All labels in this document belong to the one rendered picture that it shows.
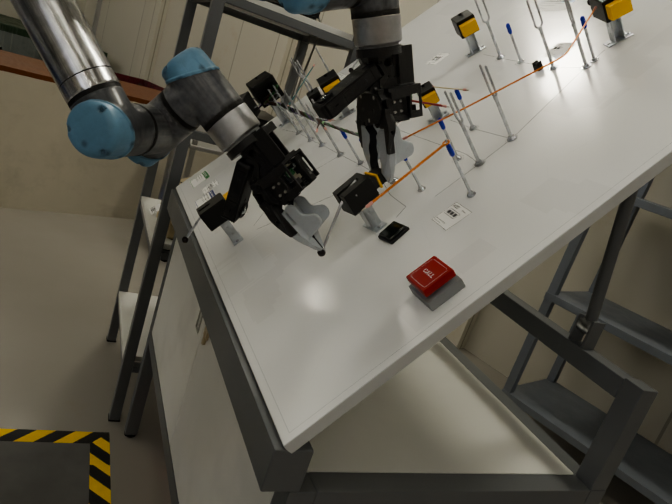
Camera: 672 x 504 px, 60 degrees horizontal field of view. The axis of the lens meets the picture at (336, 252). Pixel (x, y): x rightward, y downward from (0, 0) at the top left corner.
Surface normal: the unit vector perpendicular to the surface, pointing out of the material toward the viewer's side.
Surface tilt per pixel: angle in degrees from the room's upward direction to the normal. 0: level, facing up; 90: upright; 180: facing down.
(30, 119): 90
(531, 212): 50
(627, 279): 90
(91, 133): 90
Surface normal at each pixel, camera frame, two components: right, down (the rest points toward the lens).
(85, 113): -0.18, 0.22
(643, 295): -0.72, -0.04
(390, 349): -0.48, -0.72
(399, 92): 0.47, 0.28
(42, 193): 0.62, 0.40
